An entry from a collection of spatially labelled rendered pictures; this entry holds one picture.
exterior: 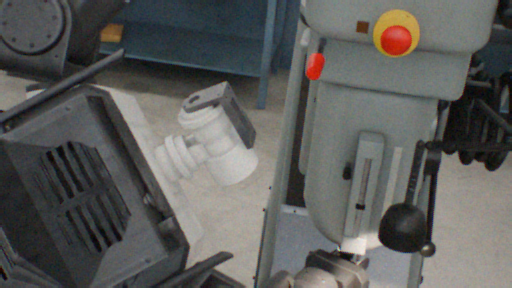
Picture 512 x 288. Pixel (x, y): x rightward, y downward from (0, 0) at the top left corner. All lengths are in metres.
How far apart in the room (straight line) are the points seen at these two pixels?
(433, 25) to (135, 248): 0.50
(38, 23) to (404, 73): 0.54
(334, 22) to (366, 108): 0.22
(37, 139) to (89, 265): 0.14
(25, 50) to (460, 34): 0.56
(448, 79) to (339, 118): 0.19
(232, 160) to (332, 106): 0.31
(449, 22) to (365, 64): 0.17
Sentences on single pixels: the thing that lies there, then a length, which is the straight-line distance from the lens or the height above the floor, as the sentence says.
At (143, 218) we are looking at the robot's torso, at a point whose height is 1.63.
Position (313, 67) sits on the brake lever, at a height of 1.71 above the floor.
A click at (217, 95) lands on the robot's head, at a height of 1.69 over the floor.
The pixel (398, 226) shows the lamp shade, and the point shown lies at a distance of 1.25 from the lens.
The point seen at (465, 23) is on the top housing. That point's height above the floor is 1.78.
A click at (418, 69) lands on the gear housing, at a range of 1.23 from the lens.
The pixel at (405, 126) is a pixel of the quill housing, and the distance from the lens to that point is 1.30.
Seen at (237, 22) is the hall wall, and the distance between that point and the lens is 5.81.
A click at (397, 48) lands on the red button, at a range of 1.06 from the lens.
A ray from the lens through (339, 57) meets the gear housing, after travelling 1.22.
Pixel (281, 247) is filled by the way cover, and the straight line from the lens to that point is 1.92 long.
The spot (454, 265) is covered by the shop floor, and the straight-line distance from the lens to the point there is 3.91.
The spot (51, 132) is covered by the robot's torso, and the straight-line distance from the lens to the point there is 0.88.
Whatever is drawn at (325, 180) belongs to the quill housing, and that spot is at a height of 1.45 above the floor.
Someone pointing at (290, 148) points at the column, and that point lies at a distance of 1.84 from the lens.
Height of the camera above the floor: 2.09
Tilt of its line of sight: 26 degrees down
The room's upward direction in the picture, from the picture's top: 6 degrees clockwise
